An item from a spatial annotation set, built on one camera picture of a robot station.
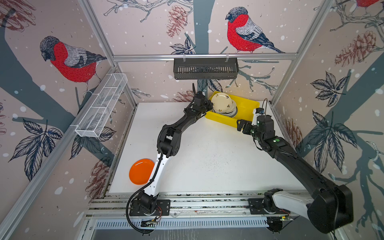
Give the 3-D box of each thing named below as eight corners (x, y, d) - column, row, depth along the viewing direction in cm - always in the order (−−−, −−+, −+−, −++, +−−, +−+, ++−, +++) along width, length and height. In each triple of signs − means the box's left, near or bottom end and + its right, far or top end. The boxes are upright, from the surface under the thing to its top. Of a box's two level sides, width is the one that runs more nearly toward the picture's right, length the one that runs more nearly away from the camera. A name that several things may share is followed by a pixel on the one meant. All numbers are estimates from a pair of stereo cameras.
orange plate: (127, 184, 84) (123, 182, 80) (134, 160, 93) (131, 157, 89) (150, 184, 84) (148, 182, 80) (154, 160, 93) (153, 157, 89)
